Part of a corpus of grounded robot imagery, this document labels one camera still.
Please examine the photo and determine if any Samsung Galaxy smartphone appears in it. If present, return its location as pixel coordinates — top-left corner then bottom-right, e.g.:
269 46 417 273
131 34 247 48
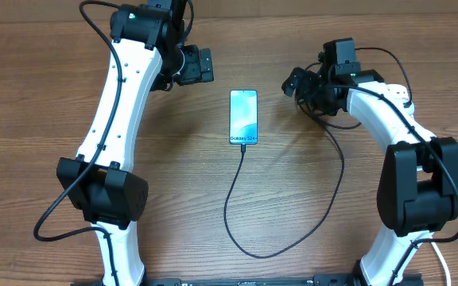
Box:
229 90 258 145

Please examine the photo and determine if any black USB charging cable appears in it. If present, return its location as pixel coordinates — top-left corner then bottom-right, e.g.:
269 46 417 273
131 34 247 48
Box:
223 47 413 260

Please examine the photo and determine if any white USB charger plug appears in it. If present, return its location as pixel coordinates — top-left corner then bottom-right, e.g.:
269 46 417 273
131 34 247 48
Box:
402 99 415 119

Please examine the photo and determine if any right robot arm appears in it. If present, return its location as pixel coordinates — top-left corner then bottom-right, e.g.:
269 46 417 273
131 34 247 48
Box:
281 38 458 285

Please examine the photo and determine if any white power strip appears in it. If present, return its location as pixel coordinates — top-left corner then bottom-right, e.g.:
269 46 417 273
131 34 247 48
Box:
387 84 412 109

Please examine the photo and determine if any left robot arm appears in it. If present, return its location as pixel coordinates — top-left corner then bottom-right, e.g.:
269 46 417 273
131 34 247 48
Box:
56 1 214 285

